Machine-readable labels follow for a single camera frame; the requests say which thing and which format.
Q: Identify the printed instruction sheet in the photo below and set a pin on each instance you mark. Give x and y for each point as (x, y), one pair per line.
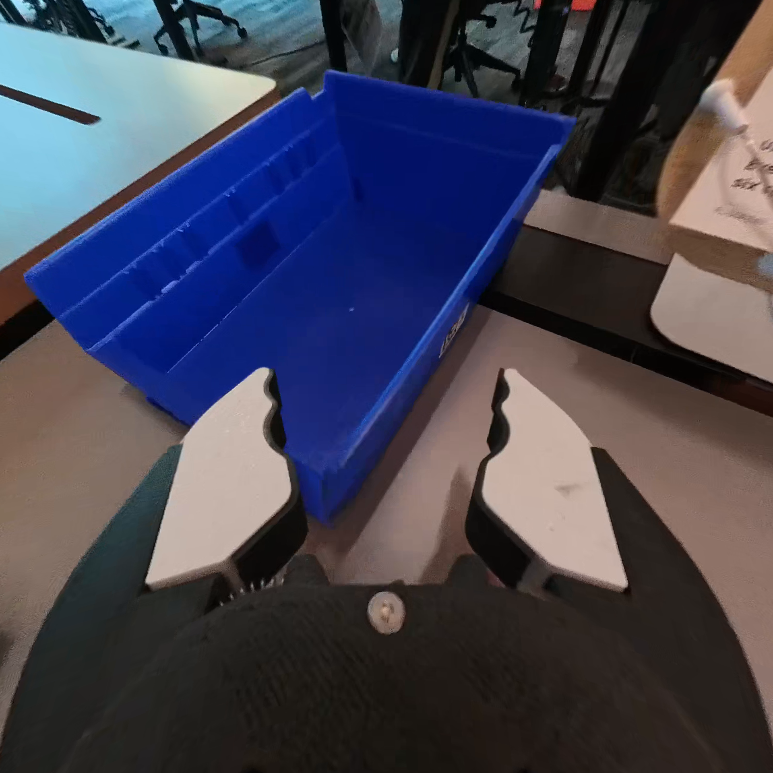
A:
(743, 199)

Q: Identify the white table with brown edge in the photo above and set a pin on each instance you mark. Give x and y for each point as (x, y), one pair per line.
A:
(90, 151)

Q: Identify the black office chair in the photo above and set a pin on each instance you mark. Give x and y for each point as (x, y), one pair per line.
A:
(199, 15)
(66, 15)
(465, 54)

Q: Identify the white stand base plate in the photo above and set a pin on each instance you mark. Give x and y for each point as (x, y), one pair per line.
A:
(706, 320)

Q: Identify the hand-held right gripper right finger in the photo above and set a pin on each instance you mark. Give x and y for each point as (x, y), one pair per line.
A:
(549, 495)

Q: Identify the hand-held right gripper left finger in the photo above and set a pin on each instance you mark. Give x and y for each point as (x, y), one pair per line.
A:
(223, 483)

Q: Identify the blue plastic bin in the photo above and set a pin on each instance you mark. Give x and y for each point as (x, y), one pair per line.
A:
(362, 272)

